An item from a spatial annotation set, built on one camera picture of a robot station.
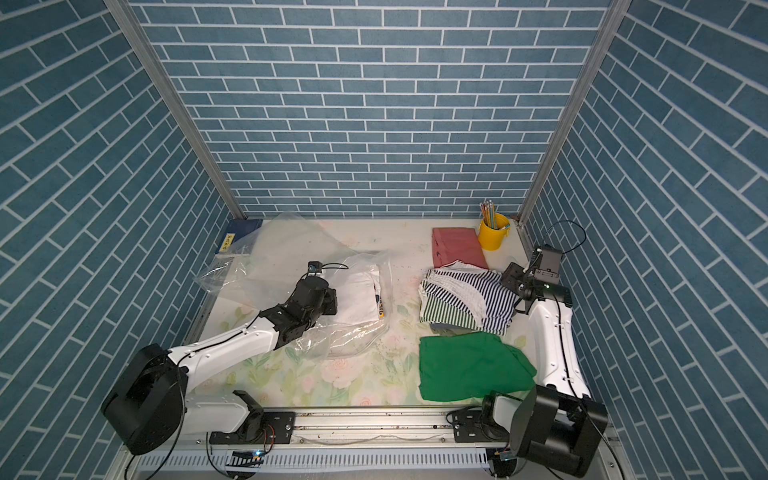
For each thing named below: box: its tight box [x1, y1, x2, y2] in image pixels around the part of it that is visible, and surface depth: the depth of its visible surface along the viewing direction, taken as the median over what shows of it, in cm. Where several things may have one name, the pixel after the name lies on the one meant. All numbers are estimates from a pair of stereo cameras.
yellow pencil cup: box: [478, 213, 511, 252], surface depth 110 cm
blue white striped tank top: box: [420, 260, 517, 336], surface depth 92 cm
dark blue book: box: [215, 219, 263, 254], surface depth 118 cm
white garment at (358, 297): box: [324, 265, 382, 325], surface depth 96 cm
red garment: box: [432, 227, 489, 269], surface depth 113 cm
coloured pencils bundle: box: [479, 200, 499, 230], surface depth 107 cm
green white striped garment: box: [419, 285, 480, 331], surface depth 90 cm
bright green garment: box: [418, 331, 537, 402], surface depth 85 cm
